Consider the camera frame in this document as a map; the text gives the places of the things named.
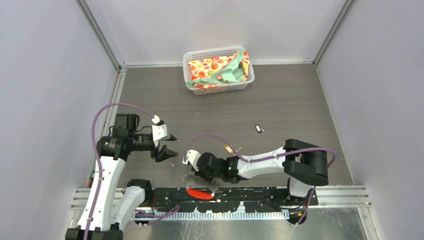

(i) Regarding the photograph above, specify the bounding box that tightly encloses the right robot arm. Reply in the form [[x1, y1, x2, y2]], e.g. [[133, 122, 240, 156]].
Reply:
[[184, 139, 330, 206]]

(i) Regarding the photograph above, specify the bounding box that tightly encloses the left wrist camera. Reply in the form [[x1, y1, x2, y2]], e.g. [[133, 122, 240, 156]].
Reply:
[[152, 124, 168, 147]]

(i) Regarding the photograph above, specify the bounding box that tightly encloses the white plastic basket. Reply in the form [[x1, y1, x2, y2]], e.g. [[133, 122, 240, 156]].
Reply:
[[182, 45, 256, 96]]

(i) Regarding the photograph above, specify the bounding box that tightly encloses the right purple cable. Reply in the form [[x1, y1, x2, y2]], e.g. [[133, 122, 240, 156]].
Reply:
[[183, 133, 337, 227]]

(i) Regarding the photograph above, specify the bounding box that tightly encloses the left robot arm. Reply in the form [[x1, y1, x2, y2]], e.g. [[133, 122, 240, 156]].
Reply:
[[65, 114, 178, 240]]

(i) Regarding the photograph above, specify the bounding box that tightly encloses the colourful patterned cloth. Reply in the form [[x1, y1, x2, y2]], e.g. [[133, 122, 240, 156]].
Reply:
[[185, 49, 251, 92]]

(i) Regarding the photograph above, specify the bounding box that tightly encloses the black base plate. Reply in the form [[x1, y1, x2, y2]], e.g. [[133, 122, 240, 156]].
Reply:
[[139, 186, 309, 213]]

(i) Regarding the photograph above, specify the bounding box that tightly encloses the metal key holder red handle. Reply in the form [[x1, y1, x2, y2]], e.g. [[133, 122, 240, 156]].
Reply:
[[181, 174, 221, 201]]

